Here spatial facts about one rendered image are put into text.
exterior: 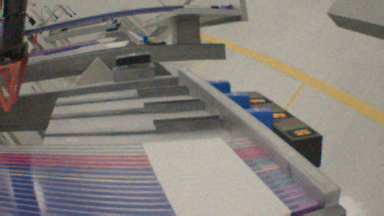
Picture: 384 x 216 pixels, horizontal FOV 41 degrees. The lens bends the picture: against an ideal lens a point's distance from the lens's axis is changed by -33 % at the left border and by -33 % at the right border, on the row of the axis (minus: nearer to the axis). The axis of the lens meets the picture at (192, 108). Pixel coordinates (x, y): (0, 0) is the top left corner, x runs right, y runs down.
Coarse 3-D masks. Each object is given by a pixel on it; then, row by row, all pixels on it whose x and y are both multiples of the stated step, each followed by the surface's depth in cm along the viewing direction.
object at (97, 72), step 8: (96, 64) 115; (104, 64) 116; (88, 72) 115; (96, 72) 115; (104, 72) 116; (80, 80) 115; (88, 80) 115; (96, 80) 115; (104, 80) 116; (112, 80) 116
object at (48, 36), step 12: (36, 12) 569; (36, 24) 517; (96, 24) 585; (108, 24) 516; (24, 36) 507; (48, 36) 512; (60, 36) 514; (72, 36) 516; (36, 48) 526; (48, 48) 510; (24, 84) 514; (36, 84) 581; (60, 84) 522; (72, 84) 543
